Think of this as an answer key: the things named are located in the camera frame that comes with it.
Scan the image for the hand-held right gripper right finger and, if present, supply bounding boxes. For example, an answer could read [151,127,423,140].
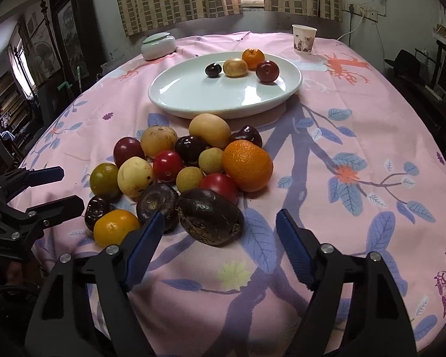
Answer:
[276,209,419,357]

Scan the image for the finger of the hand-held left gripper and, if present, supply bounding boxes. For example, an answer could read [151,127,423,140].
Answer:
[0,194,85,249]
[0,167,65,204]

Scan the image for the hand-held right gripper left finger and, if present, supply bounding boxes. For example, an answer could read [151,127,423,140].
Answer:
[24,210,166,357]

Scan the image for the yellow-orange tangerine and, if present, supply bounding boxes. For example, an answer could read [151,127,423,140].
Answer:
[93,209,141,248]

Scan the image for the small dark red wax apple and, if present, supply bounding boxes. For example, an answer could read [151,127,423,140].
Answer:
[84,195,111,231]

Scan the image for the dark purple round fruit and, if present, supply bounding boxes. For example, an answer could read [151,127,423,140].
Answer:
[136,183,180,233]

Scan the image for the green tangerine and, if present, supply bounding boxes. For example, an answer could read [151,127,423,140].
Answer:
[89,162,120,199]

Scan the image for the pale yellow spotted fruit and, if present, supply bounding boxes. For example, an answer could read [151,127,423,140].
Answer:
[117,157,156,198]

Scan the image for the large dark purple fruit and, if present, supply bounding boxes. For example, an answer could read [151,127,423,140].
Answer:
[175,189,245,247]

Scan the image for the dark red plum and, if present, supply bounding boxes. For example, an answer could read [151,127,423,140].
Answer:
[113,137,145,168]
[255,60,279,83]

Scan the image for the red tomato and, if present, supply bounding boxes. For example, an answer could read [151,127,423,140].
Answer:
[152,150,184,184]
[198,173,240,205]

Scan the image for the large orange tangerine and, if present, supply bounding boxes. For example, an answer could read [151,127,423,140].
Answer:
[222,139,274,193]

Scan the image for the pale green oval plate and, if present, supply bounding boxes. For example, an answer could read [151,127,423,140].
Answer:
[148,51,303,120]

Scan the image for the yellow-green longan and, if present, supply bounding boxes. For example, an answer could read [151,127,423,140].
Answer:
[198,147,224,175]
[176,167,204,193]

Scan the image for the bookshelf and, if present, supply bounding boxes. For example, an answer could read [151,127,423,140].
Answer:
[0,71,34,134]

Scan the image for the electric fan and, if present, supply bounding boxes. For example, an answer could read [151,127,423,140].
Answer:
[29,41,62,79]

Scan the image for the tan oval fruit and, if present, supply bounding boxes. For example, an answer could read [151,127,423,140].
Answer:
[188,113,232,148]

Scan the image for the pink leaf-print tablecloth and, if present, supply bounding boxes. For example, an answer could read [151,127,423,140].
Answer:
[7,32,446,357]

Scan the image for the dark framed picture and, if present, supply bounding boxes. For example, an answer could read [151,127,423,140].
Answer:
[48,0,97,90]

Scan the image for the pale green lidded ceramic jar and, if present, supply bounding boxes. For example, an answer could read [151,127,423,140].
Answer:
[140,33,177,61]

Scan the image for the small tan round fruit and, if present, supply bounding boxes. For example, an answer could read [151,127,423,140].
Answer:
[223,57,248,78]

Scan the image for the small orange tangerine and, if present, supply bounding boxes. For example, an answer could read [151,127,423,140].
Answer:
[241,48,265,71]

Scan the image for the black computer desk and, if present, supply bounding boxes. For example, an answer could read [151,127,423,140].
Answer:
[384,48,446,145]

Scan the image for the printed paper cup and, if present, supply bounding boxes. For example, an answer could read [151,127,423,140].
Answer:
[292,24,317,56]

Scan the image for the black hat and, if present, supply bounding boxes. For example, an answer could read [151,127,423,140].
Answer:
[384,49,422,77]

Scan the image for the white power cable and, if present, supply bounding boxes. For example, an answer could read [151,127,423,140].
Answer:
[336,12,365,41]

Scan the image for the white wall socket strip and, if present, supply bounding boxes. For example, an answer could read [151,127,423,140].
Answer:
[347,4,379,21]

